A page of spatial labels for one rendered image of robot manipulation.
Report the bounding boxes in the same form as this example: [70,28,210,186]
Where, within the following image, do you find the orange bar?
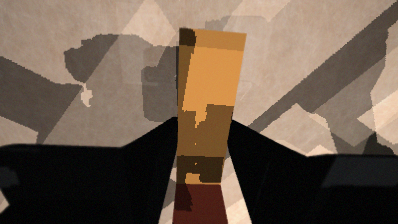
[172,27,247,224]

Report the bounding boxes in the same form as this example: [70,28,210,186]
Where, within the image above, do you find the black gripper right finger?
[227,119,398,224]

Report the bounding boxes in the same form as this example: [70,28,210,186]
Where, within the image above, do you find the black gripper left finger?
[0,117,178,224]

